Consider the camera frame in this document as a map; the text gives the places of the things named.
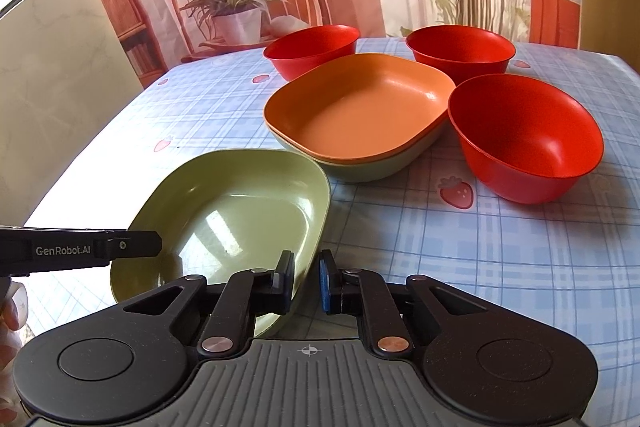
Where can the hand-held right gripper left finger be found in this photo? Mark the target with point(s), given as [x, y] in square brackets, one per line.
[286, 279]

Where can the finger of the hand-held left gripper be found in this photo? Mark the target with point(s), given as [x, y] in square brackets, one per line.
[137, 244]

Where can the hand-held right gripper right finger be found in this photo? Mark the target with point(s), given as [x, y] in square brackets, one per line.
[327, 282]

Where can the person's left hand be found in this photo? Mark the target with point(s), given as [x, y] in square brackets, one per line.
[9, 312]

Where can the pale green square plate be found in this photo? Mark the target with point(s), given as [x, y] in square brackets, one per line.
[370, 170]

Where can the orange square plate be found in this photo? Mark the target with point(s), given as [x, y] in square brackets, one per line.
[360, 112]

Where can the blue checked strawberry tablecloth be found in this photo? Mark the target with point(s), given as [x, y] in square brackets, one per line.
[500, 257]

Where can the red bowl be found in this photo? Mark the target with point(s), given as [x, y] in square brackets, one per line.
[525, 137]
[300, 63]
[460, 49]

